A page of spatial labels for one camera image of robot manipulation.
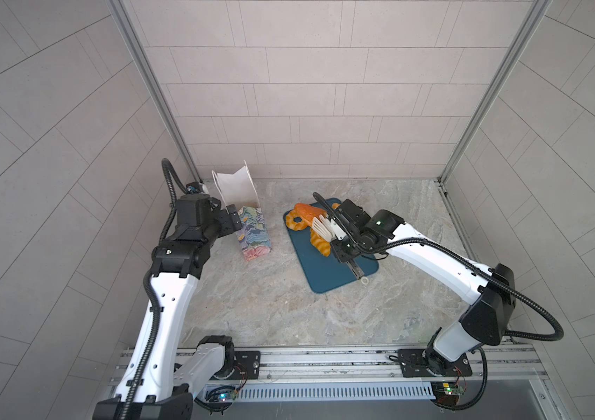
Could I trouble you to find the reddish brown fake croissant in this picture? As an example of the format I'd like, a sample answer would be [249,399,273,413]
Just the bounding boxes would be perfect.
[294,203,328,227]

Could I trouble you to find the fake ring donut bread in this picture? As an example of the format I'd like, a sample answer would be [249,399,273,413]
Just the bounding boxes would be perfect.
[285,210,309,231]

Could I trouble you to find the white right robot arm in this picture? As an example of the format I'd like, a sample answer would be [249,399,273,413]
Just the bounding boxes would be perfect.
[314,199,516,376]

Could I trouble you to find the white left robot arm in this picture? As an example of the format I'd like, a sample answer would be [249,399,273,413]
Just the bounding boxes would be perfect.
[93,192,241,419]

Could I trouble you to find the long fake croissant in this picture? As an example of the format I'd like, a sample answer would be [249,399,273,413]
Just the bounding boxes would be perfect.
[310,229,332,257]

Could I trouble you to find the dark teal plastic tray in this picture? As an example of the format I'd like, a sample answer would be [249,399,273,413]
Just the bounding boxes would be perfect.
[286,203,379,294]

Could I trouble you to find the left green circuit board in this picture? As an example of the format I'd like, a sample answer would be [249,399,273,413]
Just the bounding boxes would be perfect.
[206,385,239,404]

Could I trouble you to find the green circuit board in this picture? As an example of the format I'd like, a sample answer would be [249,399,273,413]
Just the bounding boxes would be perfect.
[430,381,467,407]
[206,385,239,404]

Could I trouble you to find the right green circuit board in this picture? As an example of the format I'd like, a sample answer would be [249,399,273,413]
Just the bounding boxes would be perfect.
[430,381,467,407]

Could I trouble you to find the floral paper bag white handles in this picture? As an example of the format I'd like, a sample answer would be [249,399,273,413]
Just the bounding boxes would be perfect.
[212,163,271,262]

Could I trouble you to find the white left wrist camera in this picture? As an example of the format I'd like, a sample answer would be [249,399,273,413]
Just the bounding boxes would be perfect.
[185,182,209,194]

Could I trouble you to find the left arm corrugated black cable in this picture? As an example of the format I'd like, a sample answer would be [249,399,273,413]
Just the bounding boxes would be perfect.
[117,158,193,420]

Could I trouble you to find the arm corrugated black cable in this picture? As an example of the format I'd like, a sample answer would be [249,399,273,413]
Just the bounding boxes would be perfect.
[311,191,565,411]
[117,158,193,420]

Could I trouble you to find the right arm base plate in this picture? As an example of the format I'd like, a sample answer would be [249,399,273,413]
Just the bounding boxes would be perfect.
[396,348,472,378]

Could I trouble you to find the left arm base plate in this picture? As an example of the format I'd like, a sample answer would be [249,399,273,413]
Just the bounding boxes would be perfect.
[212,350,262,382]

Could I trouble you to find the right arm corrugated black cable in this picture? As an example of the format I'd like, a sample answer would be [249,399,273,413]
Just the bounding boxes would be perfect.
[311,191,565,411]

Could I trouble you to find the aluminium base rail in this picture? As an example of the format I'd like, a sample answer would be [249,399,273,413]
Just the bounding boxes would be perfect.
[175,341,549,410]

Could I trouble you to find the aluminium corner post left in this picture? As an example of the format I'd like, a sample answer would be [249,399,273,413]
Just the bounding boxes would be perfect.
[107,0,203,182]

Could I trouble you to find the aluminium corner post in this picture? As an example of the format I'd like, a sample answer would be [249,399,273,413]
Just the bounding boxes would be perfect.
[107,0,203,182]
[437,0,553,186]

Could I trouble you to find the aluminium corner post right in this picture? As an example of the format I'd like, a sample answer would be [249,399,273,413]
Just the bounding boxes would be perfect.
[437,0,553,186]

